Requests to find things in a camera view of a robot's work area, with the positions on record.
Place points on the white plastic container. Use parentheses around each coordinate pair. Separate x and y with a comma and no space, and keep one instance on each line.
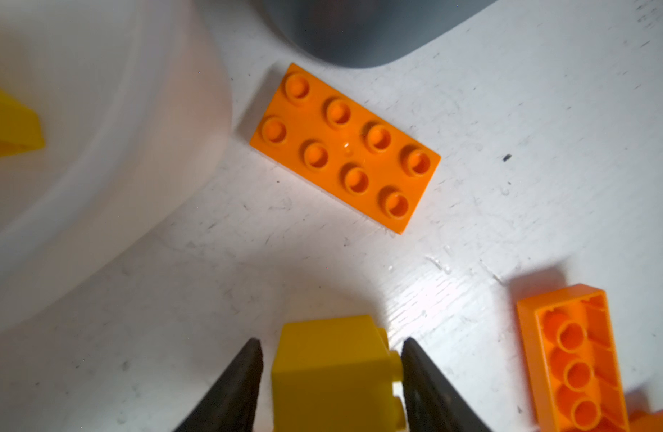
(136,110)

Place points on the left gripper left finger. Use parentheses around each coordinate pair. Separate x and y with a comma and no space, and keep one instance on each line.
(231,402)

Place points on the orange lego brick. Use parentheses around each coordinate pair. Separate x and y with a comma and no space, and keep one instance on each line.
(349,152)
(572,363)
(647,422)

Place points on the dark teal plastic container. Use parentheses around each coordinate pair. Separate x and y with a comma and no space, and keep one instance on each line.
(365,33)

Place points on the yellow lego brick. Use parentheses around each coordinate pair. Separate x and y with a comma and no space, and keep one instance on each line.
(336,375)
(20,127)

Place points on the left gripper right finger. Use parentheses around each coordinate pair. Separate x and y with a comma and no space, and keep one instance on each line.
(432,403)

